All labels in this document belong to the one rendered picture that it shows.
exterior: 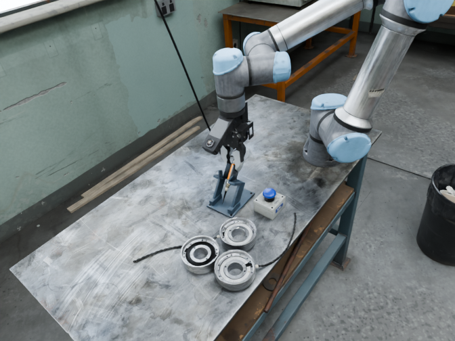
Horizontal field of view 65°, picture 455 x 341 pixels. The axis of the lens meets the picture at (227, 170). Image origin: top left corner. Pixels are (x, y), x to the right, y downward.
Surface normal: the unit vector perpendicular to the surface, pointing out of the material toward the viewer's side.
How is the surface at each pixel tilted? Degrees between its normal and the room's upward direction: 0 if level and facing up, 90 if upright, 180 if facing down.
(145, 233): 0
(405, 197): 0
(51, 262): 0
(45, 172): 90
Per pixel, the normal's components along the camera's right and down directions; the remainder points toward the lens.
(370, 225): -0.08, -0.76
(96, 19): 0.77, 0.35
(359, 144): 0.09, 0.72
